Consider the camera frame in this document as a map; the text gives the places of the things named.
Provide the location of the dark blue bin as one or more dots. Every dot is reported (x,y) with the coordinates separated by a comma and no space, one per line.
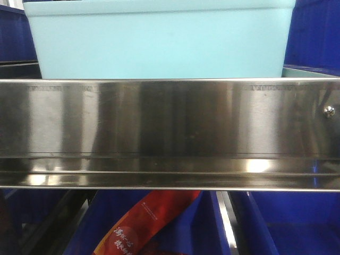
(16,38)
(198,230)
(288,222)
(313,39)
(31,205)

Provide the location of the light blue plastic bin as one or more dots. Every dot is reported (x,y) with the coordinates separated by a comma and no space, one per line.
(159,39)

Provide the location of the dark blue bin lower centre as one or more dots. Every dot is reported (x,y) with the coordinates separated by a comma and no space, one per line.
(198,230)

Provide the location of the dark blue bin upper right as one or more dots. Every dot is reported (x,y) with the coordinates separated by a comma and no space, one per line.
(313,39)

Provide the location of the dark blue bin lower right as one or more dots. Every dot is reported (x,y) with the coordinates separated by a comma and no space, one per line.
(288,222)

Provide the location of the stainless steel shelf rail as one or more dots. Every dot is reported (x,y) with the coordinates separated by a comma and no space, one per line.
(209,134)

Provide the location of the dark blue bin upper left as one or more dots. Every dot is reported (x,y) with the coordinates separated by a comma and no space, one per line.
(16,38)

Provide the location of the dome-head steel bolt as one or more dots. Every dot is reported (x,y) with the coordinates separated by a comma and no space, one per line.
(329,111)

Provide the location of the dark blue bin lower left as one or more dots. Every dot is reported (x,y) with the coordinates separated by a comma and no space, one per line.
(31,205)

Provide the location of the red printed snack bag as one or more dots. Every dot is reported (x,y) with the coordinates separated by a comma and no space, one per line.
(144,220)

